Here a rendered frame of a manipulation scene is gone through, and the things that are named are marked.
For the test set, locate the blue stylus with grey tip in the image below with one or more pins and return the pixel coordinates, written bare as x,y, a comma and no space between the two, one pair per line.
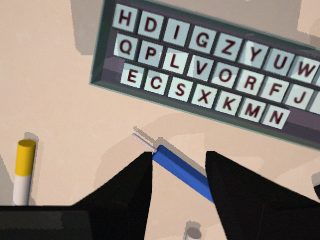
179,168

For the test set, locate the white and yellow cylinder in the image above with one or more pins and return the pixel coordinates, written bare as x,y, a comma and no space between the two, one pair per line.
193,233
23,173

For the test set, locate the grey letter keyboard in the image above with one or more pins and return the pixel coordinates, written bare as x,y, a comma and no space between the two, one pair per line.
210,68

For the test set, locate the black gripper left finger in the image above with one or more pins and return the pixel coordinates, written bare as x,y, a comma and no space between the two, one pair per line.
118,210

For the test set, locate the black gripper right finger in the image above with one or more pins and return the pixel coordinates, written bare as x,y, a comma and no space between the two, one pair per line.
252,207

